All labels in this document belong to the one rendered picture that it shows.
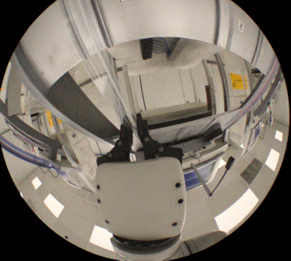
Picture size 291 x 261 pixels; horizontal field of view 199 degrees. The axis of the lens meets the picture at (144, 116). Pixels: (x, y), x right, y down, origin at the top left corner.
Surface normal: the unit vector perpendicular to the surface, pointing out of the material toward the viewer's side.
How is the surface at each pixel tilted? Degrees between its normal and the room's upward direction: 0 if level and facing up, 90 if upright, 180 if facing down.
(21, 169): 90
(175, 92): 90
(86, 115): 90
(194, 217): 180
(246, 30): 43
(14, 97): 90
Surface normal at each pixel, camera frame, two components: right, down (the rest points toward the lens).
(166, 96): -0.03, 0.20
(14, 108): 0.98, -0.18
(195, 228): -0.20, -0.96
